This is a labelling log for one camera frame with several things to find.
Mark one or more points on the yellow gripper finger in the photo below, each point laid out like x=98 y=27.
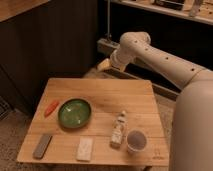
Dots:
x=104 y=65

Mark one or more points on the small clear bottle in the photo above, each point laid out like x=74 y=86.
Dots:
x=118 y=130

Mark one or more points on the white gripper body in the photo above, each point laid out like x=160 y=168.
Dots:
x=119 y=59

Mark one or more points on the wooden shelf with items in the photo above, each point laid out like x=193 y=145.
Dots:
x=204 y=14

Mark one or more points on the green round bowl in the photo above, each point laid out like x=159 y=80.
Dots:
x=74 y=113

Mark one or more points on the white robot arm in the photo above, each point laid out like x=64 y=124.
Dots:
x=191 y=147

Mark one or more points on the clear plastic cup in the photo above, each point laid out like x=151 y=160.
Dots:
x=135 y=142

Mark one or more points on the orange carrot toy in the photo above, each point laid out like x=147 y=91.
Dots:
x=51 y=108

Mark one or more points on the wooden table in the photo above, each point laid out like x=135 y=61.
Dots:
x=107 y=97

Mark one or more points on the white rectangular block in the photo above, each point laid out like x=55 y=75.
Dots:
x=84 y=151

